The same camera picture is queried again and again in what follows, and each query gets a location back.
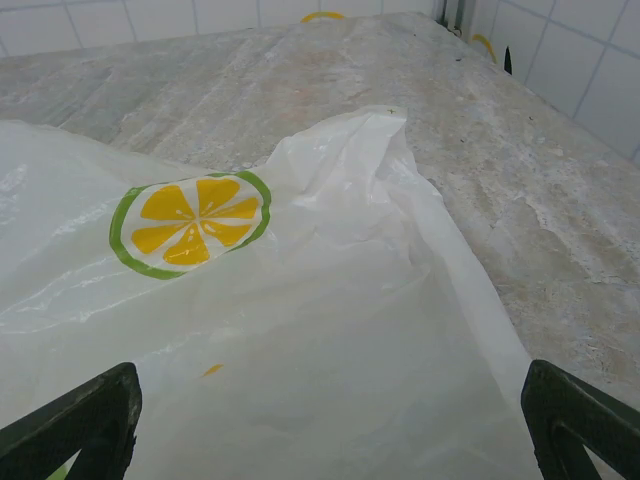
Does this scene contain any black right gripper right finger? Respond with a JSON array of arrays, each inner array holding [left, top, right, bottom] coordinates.
[[520, 358, 640, 480]]

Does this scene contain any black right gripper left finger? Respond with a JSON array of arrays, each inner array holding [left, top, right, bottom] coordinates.
[[0, 361, 144, 480]]

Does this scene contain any white plastic bag citrus print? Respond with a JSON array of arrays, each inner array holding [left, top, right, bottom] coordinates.
[[0, 105, 544, 480]]

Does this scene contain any aluminium frame post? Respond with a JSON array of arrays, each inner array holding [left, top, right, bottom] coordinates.
[[438, 0, 467, 30]]

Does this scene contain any yellow ring wall sticker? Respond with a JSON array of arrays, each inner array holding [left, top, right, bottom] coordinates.
[[299, 10, 347, 24]]

